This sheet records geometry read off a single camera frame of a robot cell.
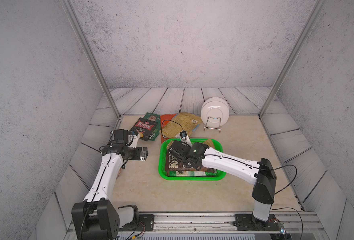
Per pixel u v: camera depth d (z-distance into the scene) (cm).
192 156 53
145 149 78
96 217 39
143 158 75
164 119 117
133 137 76
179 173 85
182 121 115
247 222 73
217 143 92
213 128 108
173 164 85
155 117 120
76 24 75
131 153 72
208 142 93
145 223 73
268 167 46
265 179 43
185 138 69
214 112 104
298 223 74
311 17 74
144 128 109
